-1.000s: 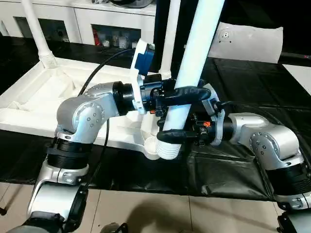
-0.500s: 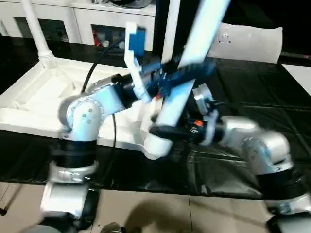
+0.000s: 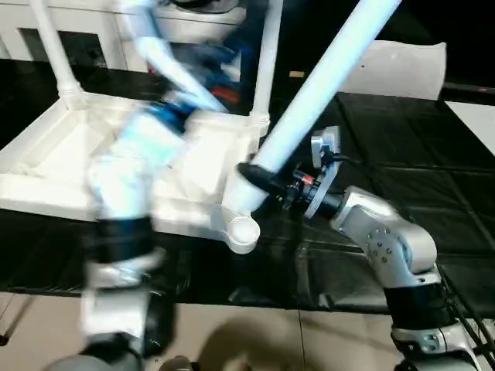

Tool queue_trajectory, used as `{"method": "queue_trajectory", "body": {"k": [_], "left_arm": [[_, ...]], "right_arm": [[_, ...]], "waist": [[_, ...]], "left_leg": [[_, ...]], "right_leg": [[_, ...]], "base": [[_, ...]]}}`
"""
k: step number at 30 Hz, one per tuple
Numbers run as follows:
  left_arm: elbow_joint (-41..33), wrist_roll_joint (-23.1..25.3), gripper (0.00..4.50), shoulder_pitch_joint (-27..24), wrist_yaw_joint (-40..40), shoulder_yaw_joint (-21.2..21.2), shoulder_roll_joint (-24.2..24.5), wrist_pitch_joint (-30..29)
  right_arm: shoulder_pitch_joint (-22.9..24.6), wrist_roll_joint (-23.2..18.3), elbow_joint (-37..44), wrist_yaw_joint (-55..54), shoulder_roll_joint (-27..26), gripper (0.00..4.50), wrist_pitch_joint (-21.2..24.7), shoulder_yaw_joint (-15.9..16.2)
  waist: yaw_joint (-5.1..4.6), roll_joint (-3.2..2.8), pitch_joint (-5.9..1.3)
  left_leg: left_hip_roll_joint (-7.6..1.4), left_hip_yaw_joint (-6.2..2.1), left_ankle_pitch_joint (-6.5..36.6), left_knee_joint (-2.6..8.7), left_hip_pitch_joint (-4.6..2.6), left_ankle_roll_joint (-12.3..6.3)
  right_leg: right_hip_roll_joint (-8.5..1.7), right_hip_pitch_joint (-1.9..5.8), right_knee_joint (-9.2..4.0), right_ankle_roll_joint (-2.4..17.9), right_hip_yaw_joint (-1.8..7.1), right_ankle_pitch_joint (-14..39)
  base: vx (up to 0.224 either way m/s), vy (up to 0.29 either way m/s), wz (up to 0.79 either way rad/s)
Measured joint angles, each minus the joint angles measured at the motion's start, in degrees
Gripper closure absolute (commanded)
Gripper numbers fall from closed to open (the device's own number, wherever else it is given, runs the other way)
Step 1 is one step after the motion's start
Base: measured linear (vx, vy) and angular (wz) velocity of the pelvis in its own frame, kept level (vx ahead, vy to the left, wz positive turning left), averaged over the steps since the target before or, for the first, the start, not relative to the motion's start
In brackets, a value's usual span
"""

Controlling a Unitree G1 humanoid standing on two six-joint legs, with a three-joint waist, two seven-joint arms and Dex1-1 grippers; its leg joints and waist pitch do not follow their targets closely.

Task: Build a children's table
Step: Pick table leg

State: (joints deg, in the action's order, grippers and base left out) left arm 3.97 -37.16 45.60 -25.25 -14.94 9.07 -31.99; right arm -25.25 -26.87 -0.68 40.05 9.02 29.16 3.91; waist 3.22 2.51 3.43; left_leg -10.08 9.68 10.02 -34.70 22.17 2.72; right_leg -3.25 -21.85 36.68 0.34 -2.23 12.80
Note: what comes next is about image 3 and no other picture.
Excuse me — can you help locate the white plastic table leg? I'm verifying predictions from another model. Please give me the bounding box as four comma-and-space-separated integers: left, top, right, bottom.
249, 0, 284, 136
223, 0, 404, 213
30, 0, 88, 111

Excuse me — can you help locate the white plastic table top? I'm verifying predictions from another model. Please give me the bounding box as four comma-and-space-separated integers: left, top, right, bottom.
0, 92, 271, 256

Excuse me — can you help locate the black padded mat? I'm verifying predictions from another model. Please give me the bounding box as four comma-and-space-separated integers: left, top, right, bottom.
0, 57, 495, 315

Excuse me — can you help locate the white glass-door cabinet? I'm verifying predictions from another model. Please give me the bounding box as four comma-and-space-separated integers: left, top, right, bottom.
0, 7, 248, 75

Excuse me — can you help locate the white curved plastic panel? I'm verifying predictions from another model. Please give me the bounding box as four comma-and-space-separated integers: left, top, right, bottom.
340, 38, 448, 102

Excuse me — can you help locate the white flat board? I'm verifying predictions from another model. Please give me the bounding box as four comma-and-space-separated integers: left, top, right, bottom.
444, 100, 495, 159

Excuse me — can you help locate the dark left robot foot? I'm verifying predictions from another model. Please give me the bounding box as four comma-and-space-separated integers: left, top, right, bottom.
162, 355, 199, 371

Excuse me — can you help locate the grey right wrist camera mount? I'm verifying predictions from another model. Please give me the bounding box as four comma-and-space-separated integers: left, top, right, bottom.
303, 125, 342, 218

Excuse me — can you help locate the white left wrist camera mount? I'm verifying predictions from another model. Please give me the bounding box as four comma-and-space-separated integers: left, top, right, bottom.
122, 0, 230, 115

